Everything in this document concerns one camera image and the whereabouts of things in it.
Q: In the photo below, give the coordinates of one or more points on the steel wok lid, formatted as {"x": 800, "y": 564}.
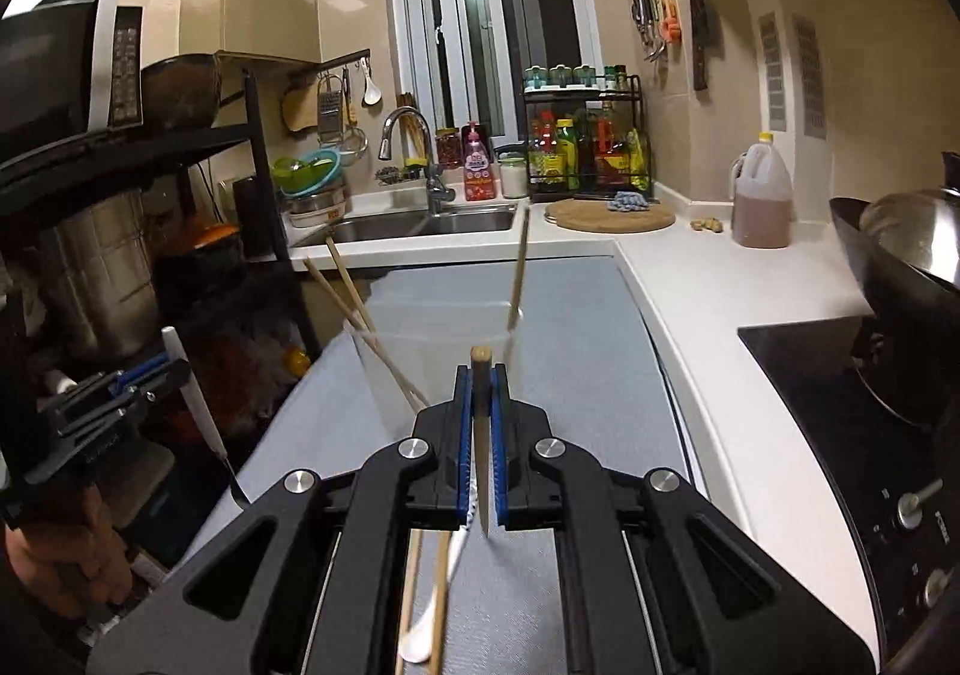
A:
{"x": 915, "y": 225}

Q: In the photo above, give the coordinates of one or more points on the round wooden cutting board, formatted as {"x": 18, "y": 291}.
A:
{"x": 592, "y": 219}

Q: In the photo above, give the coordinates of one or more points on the hanging cleaver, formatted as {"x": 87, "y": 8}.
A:
{"x": 700, "y": 37}

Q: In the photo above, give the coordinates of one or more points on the group of sauce bottles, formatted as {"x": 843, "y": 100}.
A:
{"x": 585, "y": 154}

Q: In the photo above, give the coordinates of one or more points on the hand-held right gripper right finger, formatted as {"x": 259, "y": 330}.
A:
{"x": 500, "y": 450}

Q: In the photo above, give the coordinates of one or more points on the clear plastic utensil container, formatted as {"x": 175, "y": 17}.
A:
{"x": 435, "y": 337}

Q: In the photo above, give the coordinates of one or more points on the dark brown bowl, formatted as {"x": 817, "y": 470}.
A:
{"x": 180, "y": 91}

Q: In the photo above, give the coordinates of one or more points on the stainless steel sink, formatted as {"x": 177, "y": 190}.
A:
{"x": 390, "y": 229}

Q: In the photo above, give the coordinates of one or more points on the metal grater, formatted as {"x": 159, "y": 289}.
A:
{"x": 328, "y": 112}

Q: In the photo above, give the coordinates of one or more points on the row of small spice jars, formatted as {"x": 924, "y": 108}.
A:
{"x": 574, "y": 75}

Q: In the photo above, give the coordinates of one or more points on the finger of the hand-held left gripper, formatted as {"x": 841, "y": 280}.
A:
{"x": 139, "y": 373}
{"x": 142, "y": 399}

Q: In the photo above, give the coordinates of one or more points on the cooking oil jug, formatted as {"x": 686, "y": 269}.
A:
{"x": 761, "y": 210}

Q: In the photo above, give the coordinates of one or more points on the person's left hand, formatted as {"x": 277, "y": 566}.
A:
{"x": 67, "y": 562}

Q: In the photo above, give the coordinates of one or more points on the single wooden chopstick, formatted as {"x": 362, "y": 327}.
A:
{"x": 481, "y": 420}

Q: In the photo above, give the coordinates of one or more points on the jar of red chilies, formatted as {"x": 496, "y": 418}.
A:
{"x": 448, "y": 150}

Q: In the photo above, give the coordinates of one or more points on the microwave oven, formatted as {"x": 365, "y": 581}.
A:
{"x": 45, "y": 67}

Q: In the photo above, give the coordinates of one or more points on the mesh strainer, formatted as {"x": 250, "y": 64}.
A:
{"x": 352, "y": 142}

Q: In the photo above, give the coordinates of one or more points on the bunch of wooden chopsticks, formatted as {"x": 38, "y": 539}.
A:
{"x": 519, "y": 270}

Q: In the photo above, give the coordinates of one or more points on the black wall rail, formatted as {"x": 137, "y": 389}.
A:
{"x": 337, "y": 61}

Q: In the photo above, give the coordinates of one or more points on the black spice rack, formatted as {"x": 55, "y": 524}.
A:
{"x": 643, "y": 120}

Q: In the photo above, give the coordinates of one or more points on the blue-grey cloth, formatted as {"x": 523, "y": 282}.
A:
{"x": 626, "y": 201}

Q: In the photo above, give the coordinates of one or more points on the black metal shelf rack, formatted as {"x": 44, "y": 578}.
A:
{"x": 259, "y": 195}

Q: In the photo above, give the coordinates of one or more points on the hanging wooden cutting board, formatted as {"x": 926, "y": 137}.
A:
{"x": 300, "y": 112}

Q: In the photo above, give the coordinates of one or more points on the black cylindrical canister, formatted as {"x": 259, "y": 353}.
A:
{"x": 247, "y": 217}

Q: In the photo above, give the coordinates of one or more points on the window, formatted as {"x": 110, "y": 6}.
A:
{"x": 495, "y": 7}

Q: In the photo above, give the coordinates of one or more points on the white ladle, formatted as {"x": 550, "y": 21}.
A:
{"x": 370, "y": 91}

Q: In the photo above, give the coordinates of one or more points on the orange and black pot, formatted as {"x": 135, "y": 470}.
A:
{"x": 216, "y": 238}

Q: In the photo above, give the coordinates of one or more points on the black gas cooktop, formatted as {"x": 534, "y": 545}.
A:
{"x": 810, "y": 405}

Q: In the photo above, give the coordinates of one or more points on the stainless steel stockpot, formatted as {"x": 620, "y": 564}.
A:
{"x": 97, "y": 270}

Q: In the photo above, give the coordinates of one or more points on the grey table mat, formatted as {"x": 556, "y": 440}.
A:
{"x": 585, "y": 360}

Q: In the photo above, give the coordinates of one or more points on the yellow plastic object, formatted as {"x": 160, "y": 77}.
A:
{"x": 297, "y": 360}

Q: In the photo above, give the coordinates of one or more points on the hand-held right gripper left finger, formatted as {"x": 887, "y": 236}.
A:
{"x": 465, "y": 450}

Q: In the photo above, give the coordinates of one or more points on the piece of ginger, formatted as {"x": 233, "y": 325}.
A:
{"x": 705, "y": 224}

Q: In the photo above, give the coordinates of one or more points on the red plastic bag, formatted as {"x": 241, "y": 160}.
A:
{"x": 240, "y": 382}

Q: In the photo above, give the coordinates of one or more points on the stack of steel bowls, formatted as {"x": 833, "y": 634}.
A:
{"x": 319, "y": 208}

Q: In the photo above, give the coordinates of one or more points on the row of hanging kitchen tools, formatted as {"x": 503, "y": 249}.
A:
{"x": 658, "y": 15}

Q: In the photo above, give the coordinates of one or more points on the grey wall vent panel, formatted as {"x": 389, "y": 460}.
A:
{"x": 809, "y": 79}
{"x": 772, "y": 71}

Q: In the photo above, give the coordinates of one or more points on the chrome faucet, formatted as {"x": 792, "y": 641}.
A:
{"x": 435, "y": 187}

